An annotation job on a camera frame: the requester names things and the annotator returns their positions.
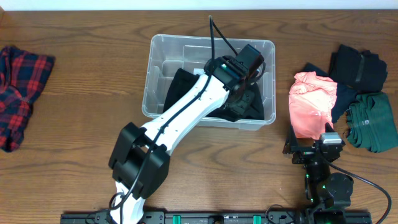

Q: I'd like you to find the clear plastic storage bin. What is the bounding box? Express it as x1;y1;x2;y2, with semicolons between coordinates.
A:
142;34;276;131

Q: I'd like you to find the red navy plaid shirt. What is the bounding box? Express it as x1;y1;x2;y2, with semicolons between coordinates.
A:
1;46;55;152

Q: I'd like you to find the navy folded garment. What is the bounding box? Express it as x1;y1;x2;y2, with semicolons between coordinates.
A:
302;63;358;123

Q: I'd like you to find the dark green folded garment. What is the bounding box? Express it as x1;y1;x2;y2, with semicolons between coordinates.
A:
346;92;397;153

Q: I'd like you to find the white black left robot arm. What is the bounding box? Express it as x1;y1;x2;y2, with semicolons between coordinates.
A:
109;44;265;223

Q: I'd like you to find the pink garment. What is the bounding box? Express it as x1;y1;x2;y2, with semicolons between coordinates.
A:
289;72;337;139

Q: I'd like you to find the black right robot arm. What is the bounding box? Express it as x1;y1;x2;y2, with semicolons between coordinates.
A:
284;123;354;224

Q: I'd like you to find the black garment with band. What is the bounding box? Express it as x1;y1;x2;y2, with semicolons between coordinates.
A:
329;44;388;92

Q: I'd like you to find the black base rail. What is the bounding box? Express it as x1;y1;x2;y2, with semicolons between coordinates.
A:
60;208;374;224

